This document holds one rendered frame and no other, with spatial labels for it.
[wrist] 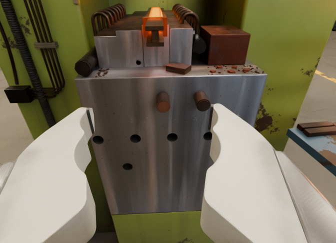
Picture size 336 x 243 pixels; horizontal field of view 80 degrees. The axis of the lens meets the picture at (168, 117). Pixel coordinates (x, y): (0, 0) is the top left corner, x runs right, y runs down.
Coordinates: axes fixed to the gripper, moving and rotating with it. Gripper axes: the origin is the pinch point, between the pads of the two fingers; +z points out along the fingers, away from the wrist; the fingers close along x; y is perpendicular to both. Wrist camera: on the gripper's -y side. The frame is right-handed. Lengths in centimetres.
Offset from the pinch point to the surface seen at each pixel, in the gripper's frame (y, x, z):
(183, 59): 6.9, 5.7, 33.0
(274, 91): 22, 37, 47
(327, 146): 24, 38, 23
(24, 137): 100, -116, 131
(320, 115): 100, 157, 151
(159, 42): 1.2, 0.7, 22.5
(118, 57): 6.2, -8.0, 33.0
